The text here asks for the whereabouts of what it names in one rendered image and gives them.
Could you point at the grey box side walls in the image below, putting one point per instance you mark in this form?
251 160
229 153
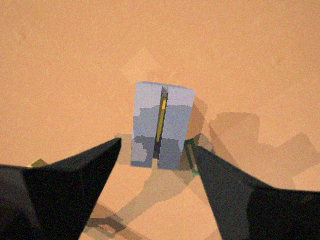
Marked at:
163 93

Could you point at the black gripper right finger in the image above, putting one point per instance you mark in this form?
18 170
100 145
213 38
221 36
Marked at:
246 208

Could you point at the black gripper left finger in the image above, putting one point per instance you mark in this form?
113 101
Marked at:
58 198

